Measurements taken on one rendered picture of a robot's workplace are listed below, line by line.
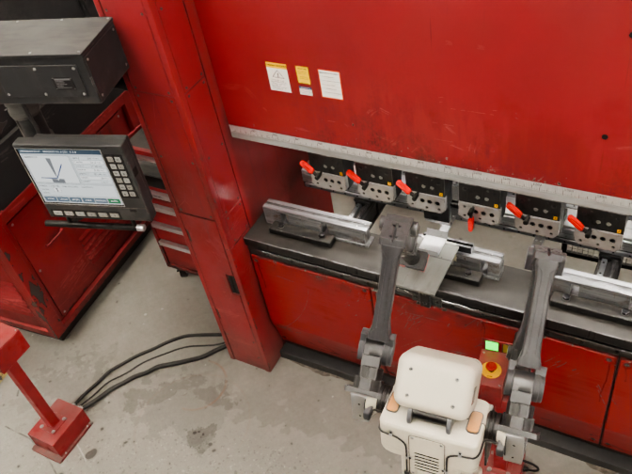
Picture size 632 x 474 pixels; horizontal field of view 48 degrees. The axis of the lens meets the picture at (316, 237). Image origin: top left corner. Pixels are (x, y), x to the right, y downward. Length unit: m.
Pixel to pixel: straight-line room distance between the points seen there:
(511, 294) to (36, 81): 1.84
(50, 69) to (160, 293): 2.06
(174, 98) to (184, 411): 1.71
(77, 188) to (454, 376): 1.60
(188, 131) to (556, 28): 1.34
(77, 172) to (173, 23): 0.66
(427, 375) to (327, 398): 1.69
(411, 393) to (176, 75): 1.36
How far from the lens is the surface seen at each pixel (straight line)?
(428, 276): 2.66
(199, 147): 2.76
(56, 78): 2.56
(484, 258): 2.76
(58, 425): 3.80
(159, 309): 4.22
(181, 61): 2.62
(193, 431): 3.65
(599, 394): 2.97
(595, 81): 2.17
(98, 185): 2.77
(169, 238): 4.04
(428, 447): 2.03
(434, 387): 1.94
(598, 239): 2.52
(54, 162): 2.79
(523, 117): 2.29
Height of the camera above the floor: 2.95
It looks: 43 degrees down
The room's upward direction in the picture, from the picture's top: 12 degrees counter-clockwise
